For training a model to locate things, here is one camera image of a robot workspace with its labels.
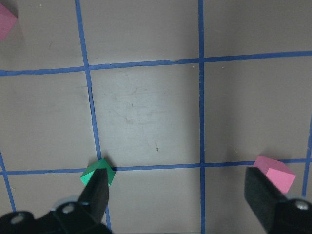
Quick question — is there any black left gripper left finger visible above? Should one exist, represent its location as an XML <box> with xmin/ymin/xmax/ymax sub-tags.
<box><xmin>78</xmin><ymin>168</ymin><xmax>109</xmax><ymax>223</ymax></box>

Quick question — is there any green foam cube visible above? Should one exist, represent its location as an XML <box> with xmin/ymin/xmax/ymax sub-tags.
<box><xmin>80</xmin><ymin>158</ymin><xmax>115</xmax><ymax>186</ymax></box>

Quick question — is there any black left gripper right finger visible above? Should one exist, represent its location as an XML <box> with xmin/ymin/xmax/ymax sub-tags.
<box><xmin>244</xmin><ymin>167</ymin><xmax>287</xmax><ymax>229</ymax></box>

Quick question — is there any pink foam cube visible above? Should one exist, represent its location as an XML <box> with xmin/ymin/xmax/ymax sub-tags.
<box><xmin>0</xmin><ymin>4</ymin><xmax>18</xmax><ymax>40</ymax></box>
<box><xmin>253</xmin><ymin>155</ymin><xmax>296</xmax><ymax>194</ymax></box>

